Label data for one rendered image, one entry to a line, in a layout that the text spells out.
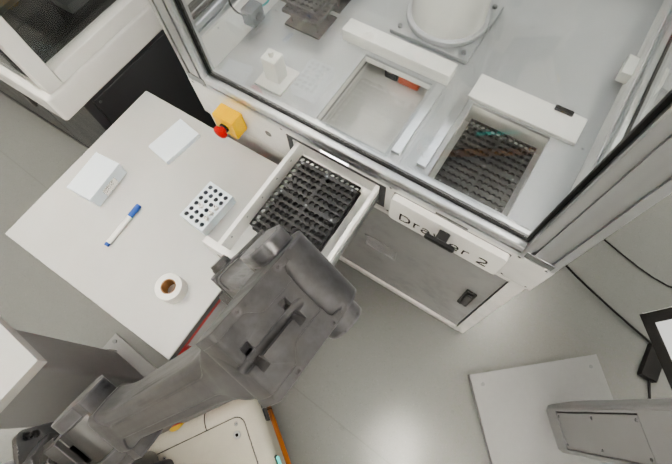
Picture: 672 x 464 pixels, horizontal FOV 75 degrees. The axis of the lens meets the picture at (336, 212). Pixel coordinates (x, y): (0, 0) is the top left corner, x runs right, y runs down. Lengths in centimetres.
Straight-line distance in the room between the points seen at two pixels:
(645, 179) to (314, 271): 48
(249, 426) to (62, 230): 83
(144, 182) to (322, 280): 106
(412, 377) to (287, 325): 153
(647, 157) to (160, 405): 62
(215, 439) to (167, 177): 86
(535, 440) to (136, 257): 150
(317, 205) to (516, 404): 117
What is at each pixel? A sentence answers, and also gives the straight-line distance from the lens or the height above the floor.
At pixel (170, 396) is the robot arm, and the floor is 143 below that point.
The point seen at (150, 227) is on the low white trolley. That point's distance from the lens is 131.
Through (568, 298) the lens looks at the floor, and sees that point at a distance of 209.
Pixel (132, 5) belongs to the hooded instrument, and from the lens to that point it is 157.
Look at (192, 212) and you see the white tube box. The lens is 124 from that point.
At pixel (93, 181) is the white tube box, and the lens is 139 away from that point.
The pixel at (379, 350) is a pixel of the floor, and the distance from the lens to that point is 187.
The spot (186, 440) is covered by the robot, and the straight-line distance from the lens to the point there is 168.
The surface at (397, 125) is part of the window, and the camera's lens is 86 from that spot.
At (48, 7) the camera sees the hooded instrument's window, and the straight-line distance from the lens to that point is 145.
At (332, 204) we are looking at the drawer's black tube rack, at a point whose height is 90.
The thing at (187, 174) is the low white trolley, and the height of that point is 76.
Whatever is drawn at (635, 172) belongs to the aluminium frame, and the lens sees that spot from 70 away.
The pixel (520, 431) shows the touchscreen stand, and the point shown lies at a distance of 191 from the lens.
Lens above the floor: 186
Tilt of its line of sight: 66 degrees down
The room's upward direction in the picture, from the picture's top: 7 degrees counter-clockwise
